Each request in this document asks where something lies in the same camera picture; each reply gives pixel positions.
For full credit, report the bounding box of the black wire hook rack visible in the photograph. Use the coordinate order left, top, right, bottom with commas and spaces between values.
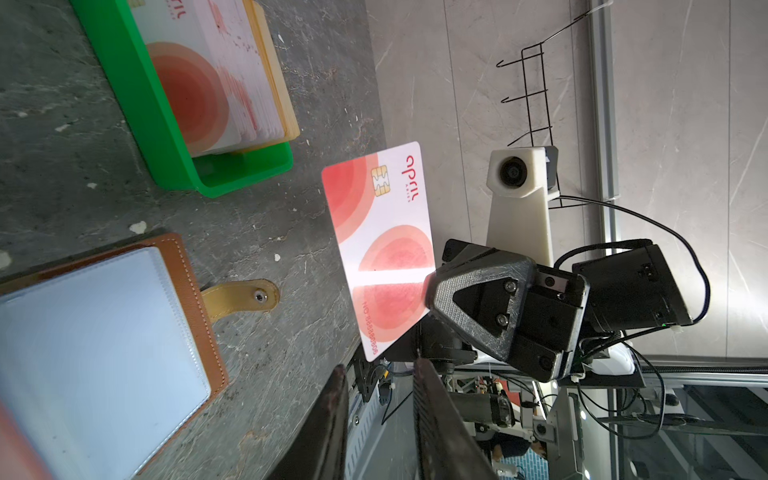
495, 1, 613, 147

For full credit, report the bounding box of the stack of cards in bin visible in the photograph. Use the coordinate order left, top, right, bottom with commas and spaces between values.
128, 0, 300, 157

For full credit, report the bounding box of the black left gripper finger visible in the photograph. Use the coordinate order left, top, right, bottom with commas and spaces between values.
267, 364, 349, 479

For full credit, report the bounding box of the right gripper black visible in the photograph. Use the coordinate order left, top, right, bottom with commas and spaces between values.
413, 248, 590, 479

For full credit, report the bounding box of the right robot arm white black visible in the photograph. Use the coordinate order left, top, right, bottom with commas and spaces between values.
425, 239, 692, 382

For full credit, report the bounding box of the green plastic card bin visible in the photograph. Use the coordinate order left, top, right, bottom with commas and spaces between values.
72, 1, 294, 198

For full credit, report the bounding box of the brown leather card holder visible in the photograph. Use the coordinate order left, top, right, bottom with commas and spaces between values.
1, 233, 280, 479

